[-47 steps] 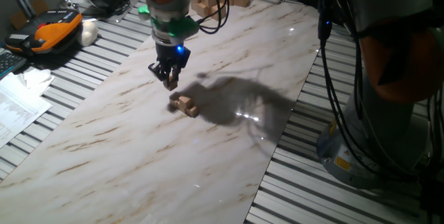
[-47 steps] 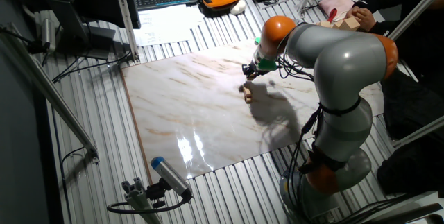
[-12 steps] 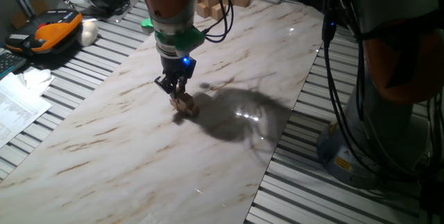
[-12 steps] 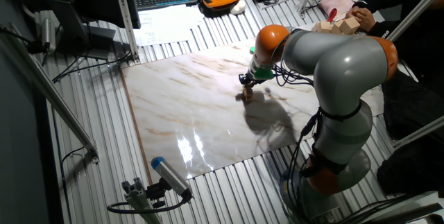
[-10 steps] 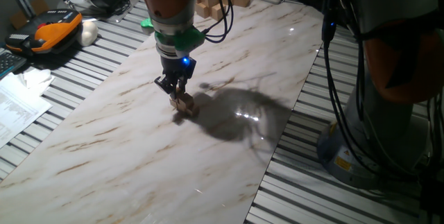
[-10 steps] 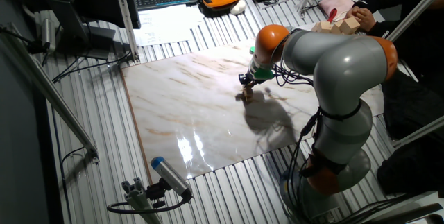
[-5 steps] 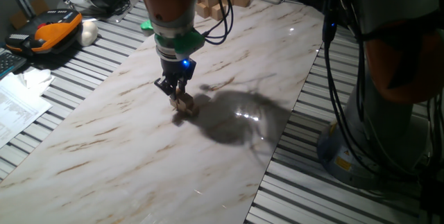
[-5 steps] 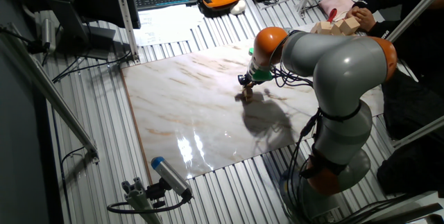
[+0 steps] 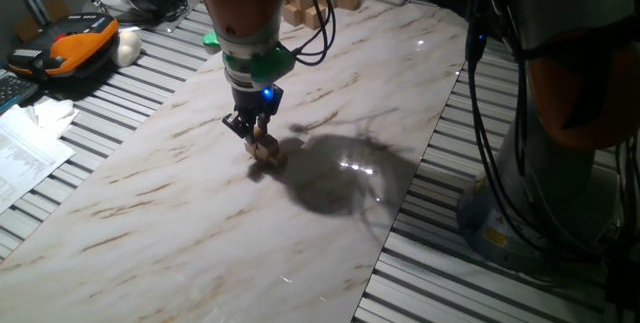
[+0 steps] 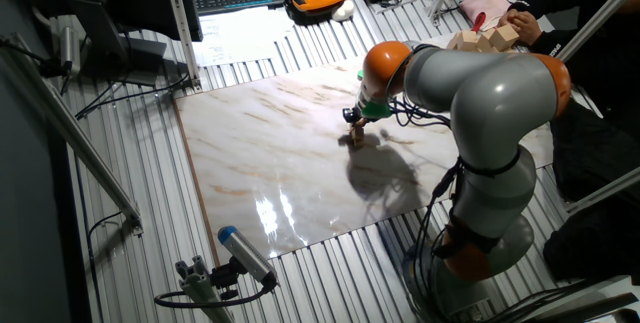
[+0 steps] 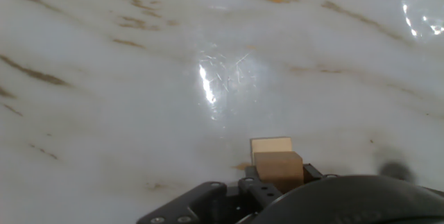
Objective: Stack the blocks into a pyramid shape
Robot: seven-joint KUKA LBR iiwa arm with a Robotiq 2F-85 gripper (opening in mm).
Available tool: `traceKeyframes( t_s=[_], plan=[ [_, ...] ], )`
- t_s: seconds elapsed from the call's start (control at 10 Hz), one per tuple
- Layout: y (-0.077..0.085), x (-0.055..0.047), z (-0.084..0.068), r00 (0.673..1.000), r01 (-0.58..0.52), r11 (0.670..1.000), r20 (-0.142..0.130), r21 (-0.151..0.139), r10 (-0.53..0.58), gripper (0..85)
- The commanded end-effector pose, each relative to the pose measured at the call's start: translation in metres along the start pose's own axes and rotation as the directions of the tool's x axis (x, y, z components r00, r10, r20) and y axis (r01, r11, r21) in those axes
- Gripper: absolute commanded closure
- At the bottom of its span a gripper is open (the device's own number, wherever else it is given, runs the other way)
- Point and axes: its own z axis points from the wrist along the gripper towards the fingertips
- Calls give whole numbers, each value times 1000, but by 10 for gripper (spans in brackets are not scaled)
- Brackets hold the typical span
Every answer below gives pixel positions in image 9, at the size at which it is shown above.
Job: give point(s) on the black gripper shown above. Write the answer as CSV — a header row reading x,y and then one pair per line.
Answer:
x,y
257,100

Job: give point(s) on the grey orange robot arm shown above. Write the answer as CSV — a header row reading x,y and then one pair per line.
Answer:
x,y
550,188

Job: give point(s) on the green wrist adapter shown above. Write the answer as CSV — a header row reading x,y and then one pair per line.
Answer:
x,y
272,65

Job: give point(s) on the marble pattern board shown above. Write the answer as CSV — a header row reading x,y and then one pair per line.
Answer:
x,y
200,238

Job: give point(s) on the white rounded object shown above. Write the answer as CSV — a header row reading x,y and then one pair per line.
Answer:
x,y
127,48

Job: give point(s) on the orange black teach pendant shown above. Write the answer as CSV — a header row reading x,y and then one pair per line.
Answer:
x,y
70,48

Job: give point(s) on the white crumpled tissue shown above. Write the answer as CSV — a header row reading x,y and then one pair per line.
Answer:
x,y
55,113

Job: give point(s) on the brown cardboard piece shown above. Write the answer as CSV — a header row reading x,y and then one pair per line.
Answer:
x,y
57,9
27,29

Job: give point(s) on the printed paper sheet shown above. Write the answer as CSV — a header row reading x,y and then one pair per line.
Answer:
x,y
25,163

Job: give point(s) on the black keyboard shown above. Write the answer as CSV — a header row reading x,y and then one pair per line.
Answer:
x,y
12,90

